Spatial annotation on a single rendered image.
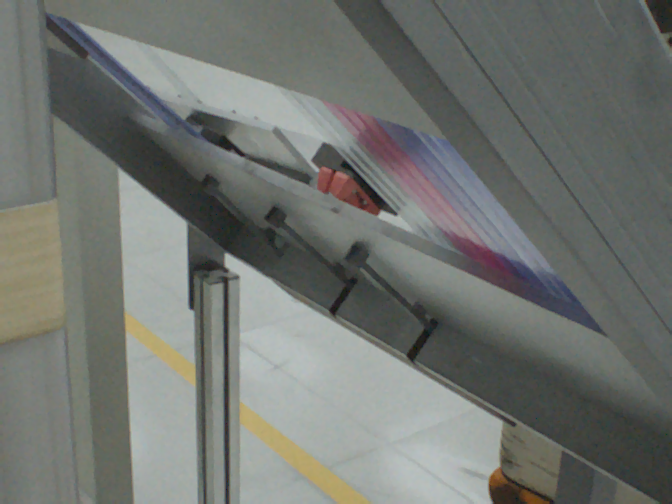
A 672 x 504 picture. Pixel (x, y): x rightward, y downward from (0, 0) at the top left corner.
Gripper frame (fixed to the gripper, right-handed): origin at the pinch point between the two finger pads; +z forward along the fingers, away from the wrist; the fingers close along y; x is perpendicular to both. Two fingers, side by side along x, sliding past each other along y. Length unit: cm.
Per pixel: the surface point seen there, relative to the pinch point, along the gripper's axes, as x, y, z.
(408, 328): -2.5, 20.0, 4.1
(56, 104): -28.0, -7.8, 5.9
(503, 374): -2.4, 30.9, 3.6
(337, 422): 88, -62, 14
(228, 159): -21.6, 10.5, 2.3
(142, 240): 98, -180, 3
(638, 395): -11.6, 46.7, 2.4
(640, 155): -44, 60, 3
